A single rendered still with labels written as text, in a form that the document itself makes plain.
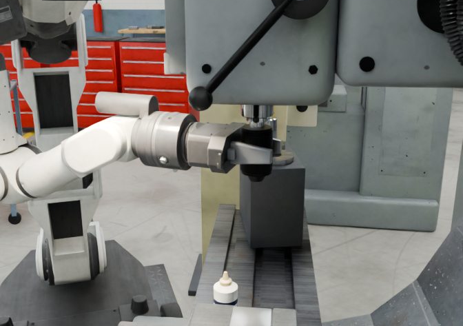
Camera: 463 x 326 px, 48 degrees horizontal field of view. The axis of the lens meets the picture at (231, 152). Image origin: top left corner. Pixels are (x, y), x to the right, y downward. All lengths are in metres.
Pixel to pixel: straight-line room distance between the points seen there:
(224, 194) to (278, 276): 1.59
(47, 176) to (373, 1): 0.59
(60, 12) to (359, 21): 0.64
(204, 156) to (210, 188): 1.89
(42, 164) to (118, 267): 0.96
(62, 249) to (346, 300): 1.59
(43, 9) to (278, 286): 0.69
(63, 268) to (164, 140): 0.91
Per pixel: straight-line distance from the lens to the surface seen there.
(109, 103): 0.84
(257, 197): 1.14
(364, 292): 2.84
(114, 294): 1.70
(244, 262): 1.14
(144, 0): 10.03
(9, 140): 1.02
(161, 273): 2.13
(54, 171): 0.93
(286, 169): 1.13
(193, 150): 0.77
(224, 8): 0.65
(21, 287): 1.82
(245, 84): 0.66
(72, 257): 1.60
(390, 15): 0.64
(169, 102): 5.43
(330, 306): 2.70
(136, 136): 0.81
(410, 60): 0.65
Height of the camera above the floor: 1.45
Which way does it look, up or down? 17 degrees down
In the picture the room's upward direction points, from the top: straight up
